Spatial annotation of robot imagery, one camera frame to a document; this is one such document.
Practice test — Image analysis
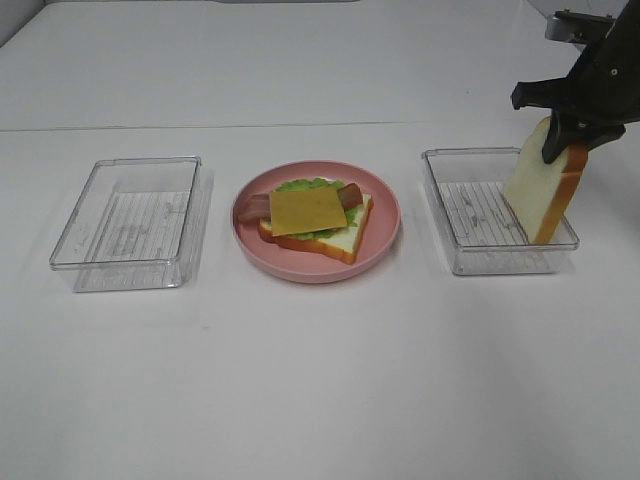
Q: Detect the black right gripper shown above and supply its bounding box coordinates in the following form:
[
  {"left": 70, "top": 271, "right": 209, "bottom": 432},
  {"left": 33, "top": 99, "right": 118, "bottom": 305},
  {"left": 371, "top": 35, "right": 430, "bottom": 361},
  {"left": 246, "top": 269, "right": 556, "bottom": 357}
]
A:
[{"left": 511, "top": 0, "right": 639, "bottom": 164}]

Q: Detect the bread slice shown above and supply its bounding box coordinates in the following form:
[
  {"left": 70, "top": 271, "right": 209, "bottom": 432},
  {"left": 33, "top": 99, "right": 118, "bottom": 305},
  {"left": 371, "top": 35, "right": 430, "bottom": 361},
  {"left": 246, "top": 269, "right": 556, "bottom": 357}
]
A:
[
  {"left": 257, "top": 193, "right": 374, "bottom": 264},
  {"left": 503, "top": 117, "right": 588, "bottom": 245}
]

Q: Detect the green lettuce leaf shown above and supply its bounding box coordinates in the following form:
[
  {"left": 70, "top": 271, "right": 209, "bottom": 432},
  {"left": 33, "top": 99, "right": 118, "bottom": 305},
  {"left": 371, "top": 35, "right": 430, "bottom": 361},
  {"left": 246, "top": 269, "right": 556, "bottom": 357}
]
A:
[{"left": 268, "top": 177, "right": 365, "bottom": 240}]

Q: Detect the yellow cheese slice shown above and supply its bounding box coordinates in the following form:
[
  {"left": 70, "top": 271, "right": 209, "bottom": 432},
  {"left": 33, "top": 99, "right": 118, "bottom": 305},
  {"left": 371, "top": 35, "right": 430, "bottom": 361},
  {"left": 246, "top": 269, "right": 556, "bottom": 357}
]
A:
[{"left": 269, "top": 187, "right": 347, "bottom": 236}]

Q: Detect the bacon strip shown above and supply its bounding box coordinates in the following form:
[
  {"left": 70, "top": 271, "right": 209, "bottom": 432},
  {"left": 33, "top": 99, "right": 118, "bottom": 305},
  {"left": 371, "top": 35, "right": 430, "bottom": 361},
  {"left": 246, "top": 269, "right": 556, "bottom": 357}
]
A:
[
  {"left": 337, "top": 183, "right": 363, "bottom": 211},
  {"left": 237, "top": 193, "right": 271, "bottom": 223}
]

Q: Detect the clear right plastic tray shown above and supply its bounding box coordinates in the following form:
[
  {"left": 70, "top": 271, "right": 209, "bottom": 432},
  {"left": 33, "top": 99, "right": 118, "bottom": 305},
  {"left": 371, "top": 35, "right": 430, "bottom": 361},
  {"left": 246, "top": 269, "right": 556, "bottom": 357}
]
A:
[{"left": 422, "top": 147, "right": 580, "bottom": 276}]

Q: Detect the clear plastic tray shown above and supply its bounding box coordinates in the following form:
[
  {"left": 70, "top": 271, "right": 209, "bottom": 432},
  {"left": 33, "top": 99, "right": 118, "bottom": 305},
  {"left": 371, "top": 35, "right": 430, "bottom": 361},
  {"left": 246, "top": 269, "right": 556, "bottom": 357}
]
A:
[
  {"left": 49, "top": 156, "right": 203, "bottom": 293},
  {"left": 422, "top": 147, "right": 580, "bottom": 276}
]

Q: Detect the pink round plate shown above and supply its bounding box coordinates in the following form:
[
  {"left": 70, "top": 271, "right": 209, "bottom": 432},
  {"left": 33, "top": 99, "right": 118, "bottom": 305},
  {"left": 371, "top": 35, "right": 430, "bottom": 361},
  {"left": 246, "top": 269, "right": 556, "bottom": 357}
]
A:
[{"left": 231, "top": 161, "right": 401, "bottom": 284}]

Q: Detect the clear left plastic tray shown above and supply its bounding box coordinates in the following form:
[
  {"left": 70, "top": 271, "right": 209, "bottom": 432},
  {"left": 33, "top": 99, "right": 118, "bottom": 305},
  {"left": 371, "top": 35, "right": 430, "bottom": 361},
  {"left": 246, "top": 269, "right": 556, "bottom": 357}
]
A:
[{"left": 49, "top": 156, "right": 203, "bottom": 293}]

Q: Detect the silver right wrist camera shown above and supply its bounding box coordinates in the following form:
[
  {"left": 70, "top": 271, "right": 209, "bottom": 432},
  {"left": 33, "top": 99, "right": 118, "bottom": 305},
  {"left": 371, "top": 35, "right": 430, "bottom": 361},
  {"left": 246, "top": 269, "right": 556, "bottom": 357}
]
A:
[{"left": 545, "top": 9, "right": 615, "bottom": 51}]

